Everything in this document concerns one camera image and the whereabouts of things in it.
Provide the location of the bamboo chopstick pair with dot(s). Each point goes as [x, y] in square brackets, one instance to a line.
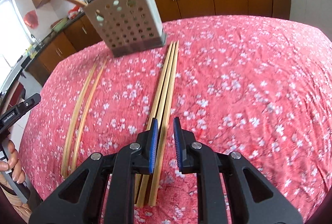
[73, 122]
[83, 119]

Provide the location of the bamboo chopstick trio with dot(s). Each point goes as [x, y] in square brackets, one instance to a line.
[147, 185]
[153, 99]
[164, 130]

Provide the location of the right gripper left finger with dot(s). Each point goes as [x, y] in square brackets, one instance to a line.
[145, 161]

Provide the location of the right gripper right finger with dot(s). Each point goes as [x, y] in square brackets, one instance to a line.
[184, 151]

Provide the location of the grey perforated utensil holder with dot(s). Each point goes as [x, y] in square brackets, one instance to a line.
[127, 26]

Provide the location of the person's left hand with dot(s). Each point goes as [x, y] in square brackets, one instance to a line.
[18, 174]

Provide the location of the bamboo chopstick pair outer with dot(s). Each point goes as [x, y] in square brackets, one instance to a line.
[73, 122]

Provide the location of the brown lower kitchen cabinets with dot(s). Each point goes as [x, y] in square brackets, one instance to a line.
[79, 33]

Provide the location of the bamboo chopstick pair inner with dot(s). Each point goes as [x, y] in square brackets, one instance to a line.
[83, 119]

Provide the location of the pink floral tablecloth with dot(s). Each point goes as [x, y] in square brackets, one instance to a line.
[255, 85]

